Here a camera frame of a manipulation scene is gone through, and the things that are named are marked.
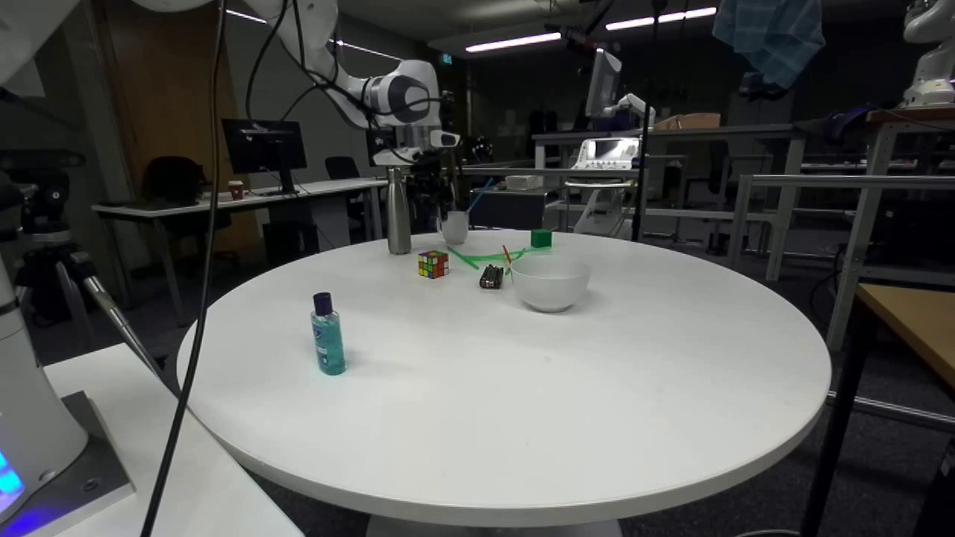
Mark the green plastic straw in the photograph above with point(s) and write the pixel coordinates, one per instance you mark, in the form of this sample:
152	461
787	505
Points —
478	259

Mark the white mug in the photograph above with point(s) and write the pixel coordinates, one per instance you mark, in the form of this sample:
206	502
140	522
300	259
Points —
455	229

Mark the long ceiling light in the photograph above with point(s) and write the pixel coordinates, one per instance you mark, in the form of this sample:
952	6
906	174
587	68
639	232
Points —
510	41
660	19

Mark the small green block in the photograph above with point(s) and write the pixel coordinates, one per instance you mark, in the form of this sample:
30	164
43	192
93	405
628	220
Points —
542	238

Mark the stainless steel water bottle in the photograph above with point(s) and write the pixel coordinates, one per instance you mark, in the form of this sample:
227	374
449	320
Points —
397	211

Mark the teal bottle with dark cap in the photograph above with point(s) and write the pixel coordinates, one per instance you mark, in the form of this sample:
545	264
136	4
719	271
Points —
330	343

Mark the multicoloured Rubik's cube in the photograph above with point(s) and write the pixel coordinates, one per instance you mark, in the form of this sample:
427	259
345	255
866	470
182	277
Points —
433	264

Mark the black office chair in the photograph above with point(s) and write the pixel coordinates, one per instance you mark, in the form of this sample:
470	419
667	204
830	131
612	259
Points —
173	180

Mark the white humanoid robot figure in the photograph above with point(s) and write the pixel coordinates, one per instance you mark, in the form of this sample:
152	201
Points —
931	61

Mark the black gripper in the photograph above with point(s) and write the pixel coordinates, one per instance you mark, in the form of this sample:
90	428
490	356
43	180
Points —
431	167

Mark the white metal shelf frame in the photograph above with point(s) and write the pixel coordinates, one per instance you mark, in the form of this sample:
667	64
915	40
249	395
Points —
794	182

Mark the small black object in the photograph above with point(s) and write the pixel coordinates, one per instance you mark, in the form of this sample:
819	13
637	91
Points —
490	277

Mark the blue hanging cloth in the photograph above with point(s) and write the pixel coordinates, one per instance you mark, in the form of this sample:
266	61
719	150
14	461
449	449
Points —
772	40

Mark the wooden top table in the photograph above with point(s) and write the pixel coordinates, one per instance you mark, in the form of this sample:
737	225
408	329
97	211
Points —
921	316

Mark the long white office desk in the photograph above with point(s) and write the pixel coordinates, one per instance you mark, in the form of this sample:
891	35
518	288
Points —
249	198

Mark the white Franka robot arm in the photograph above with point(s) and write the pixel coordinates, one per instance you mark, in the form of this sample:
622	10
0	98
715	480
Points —
397	94

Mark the white bowl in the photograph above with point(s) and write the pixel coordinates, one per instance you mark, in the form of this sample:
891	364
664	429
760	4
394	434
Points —
551	283

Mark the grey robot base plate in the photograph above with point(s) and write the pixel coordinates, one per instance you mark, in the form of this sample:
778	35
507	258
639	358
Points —
93	467

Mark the black computer monitor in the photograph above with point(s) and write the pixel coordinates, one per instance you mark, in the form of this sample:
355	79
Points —
264	147

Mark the grey metal rod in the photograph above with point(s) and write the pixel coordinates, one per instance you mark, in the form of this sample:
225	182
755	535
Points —
114	316

